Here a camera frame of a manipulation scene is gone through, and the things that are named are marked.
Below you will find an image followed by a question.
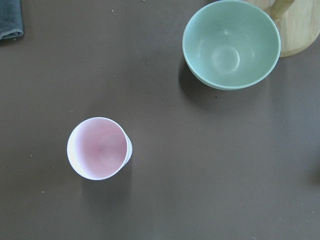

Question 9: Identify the pink plastic cup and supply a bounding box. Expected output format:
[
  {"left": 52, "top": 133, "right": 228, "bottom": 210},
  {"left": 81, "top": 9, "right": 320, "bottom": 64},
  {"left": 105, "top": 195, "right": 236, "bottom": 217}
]
[{"left": 66, "top": 117, "right": 133, "bottom": 181}]

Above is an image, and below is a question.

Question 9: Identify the green bowl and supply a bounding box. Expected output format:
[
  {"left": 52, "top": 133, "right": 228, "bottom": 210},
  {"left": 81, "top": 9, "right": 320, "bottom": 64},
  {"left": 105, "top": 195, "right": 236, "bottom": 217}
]
[{"left": 182, "top": 0, "right": 281, "bottom": 91}]

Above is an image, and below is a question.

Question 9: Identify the wooden stand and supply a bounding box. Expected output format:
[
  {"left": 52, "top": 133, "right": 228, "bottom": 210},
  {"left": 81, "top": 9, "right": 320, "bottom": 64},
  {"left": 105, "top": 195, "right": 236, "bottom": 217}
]
[{"left": 248, "top": 0, "right": 320, "bottom": 58}]

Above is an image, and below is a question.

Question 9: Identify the grey folded cloth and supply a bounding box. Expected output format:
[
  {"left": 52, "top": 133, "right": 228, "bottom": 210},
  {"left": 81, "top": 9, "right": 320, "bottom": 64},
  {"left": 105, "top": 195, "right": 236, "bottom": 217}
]
[{"left": 0, "top": 0, "right": 24, "bottom": 40}]

